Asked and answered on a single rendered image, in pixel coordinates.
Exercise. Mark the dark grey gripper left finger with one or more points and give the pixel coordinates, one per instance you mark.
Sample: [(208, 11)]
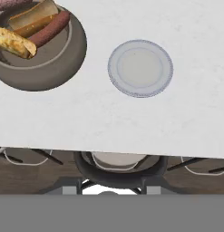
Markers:
[(69, 188)]

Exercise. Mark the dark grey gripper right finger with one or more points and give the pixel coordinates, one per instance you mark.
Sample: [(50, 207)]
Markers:
[(154, 188)]

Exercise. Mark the grey-brown ceramic bowl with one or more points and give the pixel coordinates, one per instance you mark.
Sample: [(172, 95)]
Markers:
[(50, 72)]

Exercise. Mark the white plate with blue rim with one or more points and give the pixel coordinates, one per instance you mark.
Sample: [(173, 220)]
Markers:
[(140, 68)]

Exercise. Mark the golden crusty bun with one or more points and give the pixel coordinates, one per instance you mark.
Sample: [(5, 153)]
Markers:
[(12, 42)]

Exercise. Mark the reddish-brown sausage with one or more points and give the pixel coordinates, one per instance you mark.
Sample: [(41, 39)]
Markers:
[(51, 28), (10, 4)]

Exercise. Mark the toasted split bun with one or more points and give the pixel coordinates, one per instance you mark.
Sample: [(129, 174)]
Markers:
[(33, 18)]

